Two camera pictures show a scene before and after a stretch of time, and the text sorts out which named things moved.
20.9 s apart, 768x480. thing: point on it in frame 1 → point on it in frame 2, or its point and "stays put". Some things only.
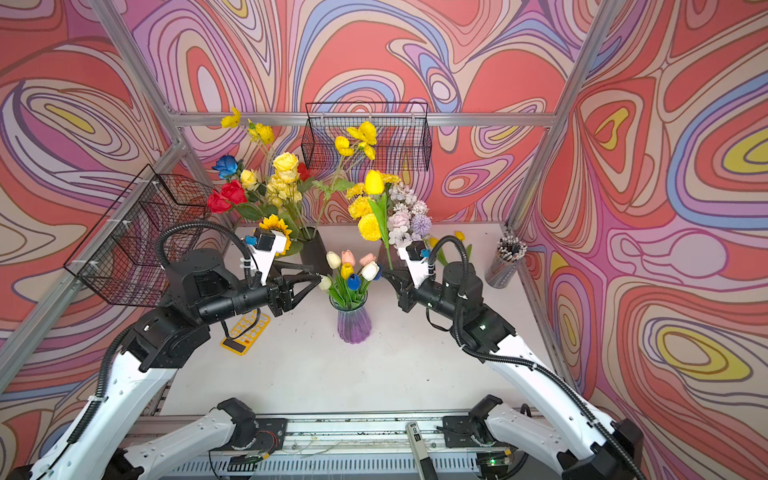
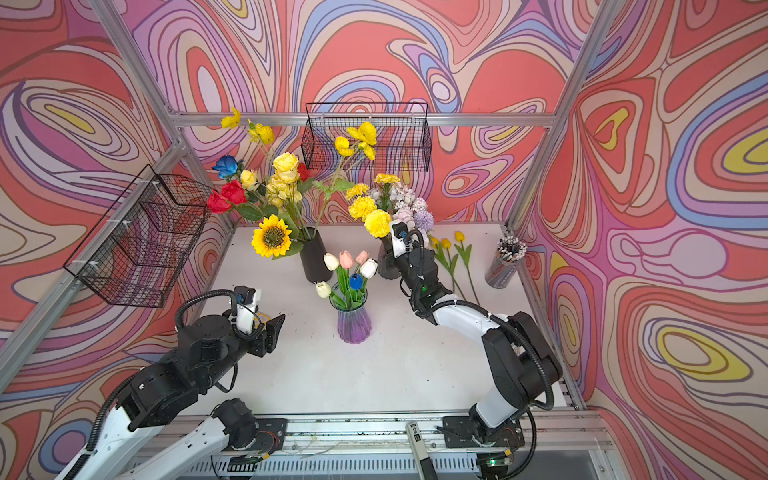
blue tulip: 354,281 stays put
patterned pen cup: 505,263 stays put
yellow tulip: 375,185 → 440,254
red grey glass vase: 389,258 stays put
